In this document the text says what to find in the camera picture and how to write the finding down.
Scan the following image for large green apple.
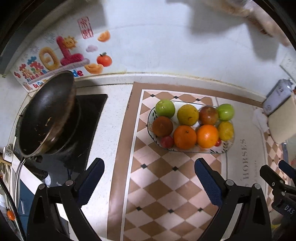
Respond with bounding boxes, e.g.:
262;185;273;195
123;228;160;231
155;99;176;118

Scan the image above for cream cutting board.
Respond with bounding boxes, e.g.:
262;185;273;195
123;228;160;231
268;96;296;144

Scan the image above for grey blue spray can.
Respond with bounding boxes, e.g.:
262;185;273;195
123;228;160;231
263;79;295;116

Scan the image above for white wall socket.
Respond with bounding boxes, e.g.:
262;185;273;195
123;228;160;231
280;53;296;80

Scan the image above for white crumpled tissue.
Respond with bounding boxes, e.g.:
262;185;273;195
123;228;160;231
252;108;269;133

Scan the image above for black induction cooktop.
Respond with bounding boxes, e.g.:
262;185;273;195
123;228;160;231
13;94;108;180

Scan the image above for red cherry tomato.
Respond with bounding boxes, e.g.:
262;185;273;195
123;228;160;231
215;138;222;147
161;135;174;149

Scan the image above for small green apple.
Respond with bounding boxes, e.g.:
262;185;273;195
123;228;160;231
217;103;235;121

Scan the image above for dark red-brown apple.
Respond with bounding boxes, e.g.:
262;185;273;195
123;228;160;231
199;106;219;126

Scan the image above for dark red plum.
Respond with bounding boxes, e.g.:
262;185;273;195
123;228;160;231
152;116;174;137

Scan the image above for black frying pan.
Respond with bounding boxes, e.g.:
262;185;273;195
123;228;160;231
18;71;76;158

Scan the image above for yellow-green citrus fruit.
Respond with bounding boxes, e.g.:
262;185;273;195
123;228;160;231
177;104;199;126

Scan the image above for white cup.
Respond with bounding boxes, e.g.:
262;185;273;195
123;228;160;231
3;145;14;163

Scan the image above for colourful wall sticker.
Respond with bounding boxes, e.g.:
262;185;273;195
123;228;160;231
10;16;112;92

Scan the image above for orange tangerine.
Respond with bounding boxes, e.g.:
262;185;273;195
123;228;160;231
173;126;197;150

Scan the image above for yellow lemon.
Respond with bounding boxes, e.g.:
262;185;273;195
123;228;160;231
218;121;234;142

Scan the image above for large orange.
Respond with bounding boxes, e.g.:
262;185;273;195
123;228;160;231
196;125;219;149

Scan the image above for oval floral ceramic plate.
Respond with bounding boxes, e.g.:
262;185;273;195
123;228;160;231
147;100;235;154

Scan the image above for checkered brown pink mat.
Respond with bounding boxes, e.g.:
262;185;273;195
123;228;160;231
107;83;288;240

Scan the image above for blue knife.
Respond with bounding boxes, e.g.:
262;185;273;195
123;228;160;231
281;142;289;163

